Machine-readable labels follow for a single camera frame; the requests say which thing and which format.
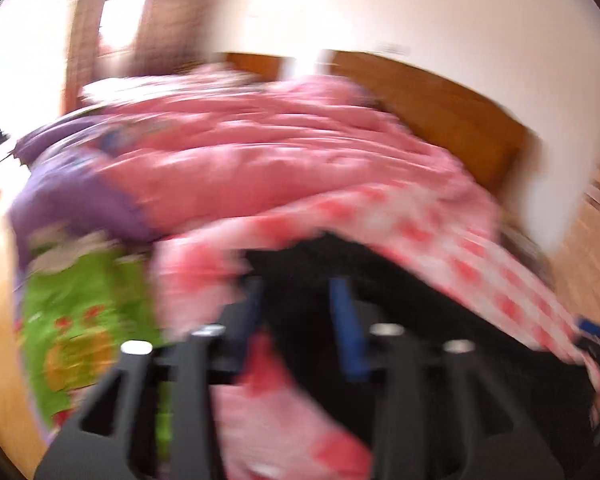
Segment pink checked bedsheet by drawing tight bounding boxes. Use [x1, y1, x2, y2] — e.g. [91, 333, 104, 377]
[152, 180, 600, 480]

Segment bright window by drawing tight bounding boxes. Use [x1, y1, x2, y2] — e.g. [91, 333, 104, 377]
[99, 0, 157, 47]

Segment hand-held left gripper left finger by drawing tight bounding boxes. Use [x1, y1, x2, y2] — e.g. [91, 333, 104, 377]
[34, 277, 266, 480]

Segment wooden headboard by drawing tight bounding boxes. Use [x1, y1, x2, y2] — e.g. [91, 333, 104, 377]
[224, 50, 530, 197]

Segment dark red curtain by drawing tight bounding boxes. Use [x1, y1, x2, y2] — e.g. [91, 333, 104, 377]
[64, 0, 218, 111]

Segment purple blanket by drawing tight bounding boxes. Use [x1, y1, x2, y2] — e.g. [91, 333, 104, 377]
[9, 114, 158, 263]

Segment green printed cloth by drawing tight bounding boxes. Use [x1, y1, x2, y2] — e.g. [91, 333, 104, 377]
[14, 249, 177, 431]

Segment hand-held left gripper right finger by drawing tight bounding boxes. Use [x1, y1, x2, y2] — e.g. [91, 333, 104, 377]
[327, 275, 566, 480]

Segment black pants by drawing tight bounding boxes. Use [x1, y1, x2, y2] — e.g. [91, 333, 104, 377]
[242, 232, 600, 480]

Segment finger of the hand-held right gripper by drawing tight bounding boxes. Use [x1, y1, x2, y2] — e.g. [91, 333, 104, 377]
[575, 316, 600, 376]

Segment pink quilt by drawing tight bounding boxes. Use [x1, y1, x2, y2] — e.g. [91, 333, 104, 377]
[80, 66, 496, 241]

